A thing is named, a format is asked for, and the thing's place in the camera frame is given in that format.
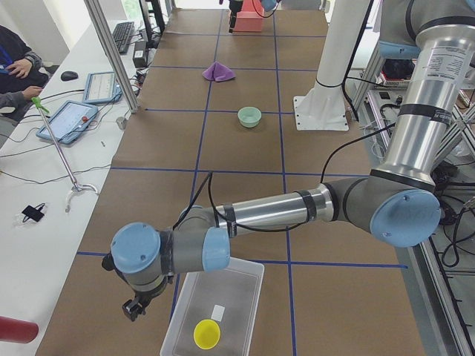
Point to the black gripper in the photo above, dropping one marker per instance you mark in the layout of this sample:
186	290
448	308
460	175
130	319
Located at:
147	295

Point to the yellow plastic cup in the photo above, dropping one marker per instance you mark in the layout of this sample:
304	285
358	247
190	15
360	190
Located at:
207	334

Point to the light green ceramic bowl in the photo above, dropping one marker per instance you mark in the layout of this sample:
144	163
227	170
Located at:
249	117

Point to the purple microfiber cloth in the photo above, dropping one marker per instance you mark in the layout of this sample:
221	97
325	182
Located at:
218	72

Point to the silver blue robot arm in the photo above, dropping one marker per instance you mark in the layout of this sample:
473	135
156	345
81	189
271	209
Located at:
395	202

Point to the clear plastic storage box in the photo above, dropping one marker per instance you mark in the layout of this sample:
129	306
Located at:
228	297

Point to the seated person's hand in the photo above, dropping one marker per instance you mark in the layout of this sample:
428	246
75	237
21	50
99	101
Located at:
20	68

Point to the red cylinder bottle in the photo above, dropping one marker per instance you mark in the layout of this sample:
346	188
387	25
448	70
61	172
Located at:
17	331

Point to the blue teach pendant tablet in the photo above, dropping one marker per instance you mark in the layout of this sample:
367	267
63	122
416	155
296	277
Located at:
69	121

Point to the black computer mouse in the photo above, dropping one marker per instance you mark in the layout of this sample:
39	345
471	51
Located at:
69	75

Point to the black keyboard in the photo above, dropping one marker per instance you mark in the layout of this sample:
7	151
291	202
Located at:
122	35

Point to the pink plastic tray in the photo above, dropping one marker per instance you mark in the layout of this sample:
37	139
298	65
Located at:
248	22

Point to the green handled reacher grabber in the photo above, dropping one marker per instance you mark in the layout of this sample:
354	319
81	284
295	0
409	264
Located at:
77	188

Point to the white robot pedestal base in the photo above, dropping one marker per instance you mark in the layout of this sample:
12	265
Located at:
323	108

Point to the silver aluminium frame post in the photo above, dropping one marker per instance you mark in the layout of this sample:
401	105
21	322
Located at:
108	44

